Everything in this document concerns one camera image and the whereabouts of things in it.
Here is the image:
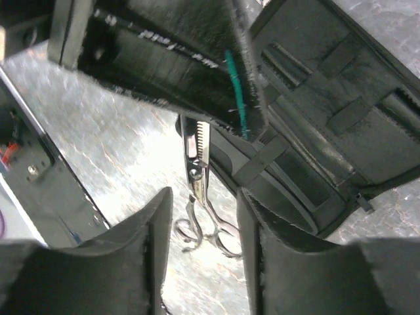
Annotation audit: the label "black curved comb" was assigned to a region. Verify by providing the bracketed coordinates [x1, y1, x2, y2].
[211, 128, 348, 238]

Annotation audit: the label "black zippered tool case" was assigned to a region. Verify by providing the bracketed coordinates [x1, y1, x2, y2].
[175, 0, 420, 239]

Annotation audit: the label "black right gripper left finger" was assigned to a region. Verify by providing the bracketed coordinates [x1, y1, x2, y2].
[1, 187, 173, 314]

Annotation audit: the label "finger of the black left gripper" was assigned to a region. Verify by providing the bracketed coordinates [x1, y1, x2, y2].
[48, 1, 268, 141]

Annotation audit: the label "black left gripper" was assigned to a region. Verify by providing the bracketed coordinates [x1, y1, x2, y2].
[1, 0, 55, 61]

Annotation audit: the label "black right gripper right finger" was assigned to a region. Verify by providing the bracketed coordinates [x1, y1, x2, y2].
[236, 189, 419, 314]

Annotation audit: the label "silver thinning scissors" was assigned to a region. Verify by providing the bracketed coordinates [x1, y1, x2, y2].
[173, 115, 243, 260]

